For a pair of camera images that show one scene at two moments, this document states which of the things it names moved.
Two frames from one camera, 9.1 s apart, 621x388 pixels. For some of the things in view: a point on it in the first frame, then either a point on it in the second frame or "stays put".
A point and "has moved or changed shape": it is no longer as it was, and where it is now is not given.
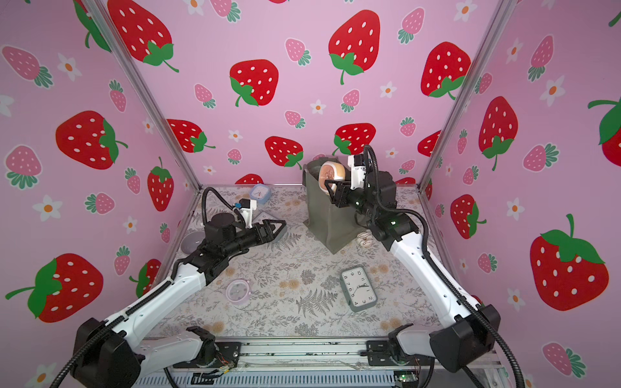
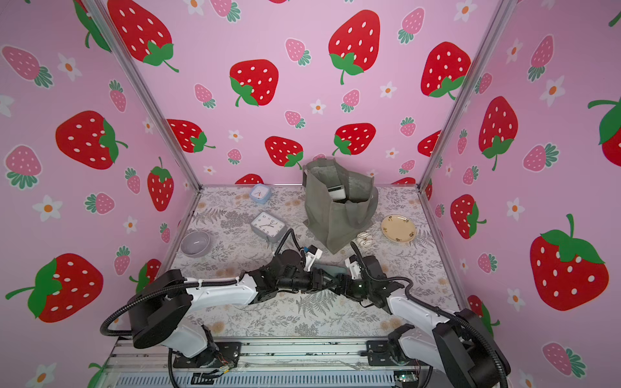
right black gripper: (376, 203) to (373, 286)
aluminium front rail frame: (310, 363) stays put
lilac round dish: (191, 241) stays put
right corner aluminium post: (503, 14) stays put
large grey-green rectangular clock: (356, 288) has moved or changed shape
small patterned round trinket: (365, 238) stays put
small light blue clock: (261, 193) stays put
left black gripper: (266, 236) to (315, 280)
